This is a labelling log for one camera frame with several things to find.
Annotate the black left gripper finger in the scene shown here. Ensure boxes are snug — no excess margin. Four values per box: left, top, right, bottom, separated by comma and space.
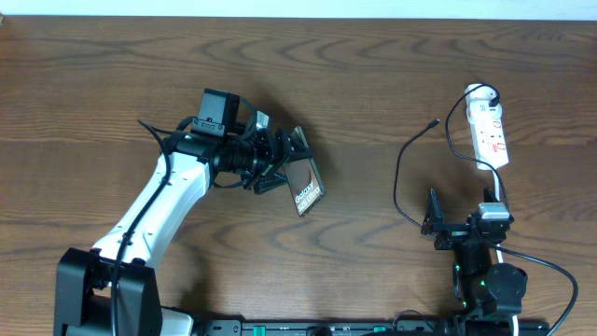
277, 127, 312, 162
253, 173, 287, 194

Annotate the black left camera cable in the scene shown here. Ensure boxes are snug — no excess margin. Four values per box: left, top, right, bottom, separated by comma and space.
109, 119, 197, 336

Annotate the gold Samsung Galaxy smartphone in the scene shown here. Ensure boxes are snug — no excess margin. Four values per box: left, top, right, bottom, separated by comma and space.
283, 153, 326, 217

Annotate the white power strip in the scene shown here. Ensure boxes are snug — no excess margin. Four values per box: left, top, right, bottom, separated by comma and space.
465, 83, 508, 169

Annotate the black USB-C charger cable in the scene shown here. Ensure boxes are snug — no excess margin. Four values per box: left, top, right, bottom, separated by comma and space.
392, 83, 510, 230

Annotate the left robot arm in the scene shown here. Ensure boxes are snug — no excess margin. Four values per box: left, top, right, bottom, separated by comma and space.
53, 89, 326, 335

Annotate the white power strip cord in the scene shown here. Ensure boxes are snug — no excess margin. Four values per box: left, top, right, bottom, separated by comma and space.
492, 169, 521, 336

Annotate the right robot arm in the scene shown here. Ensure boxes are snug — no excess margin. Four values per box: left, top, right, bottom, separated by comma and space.
421, 189, 528, 335

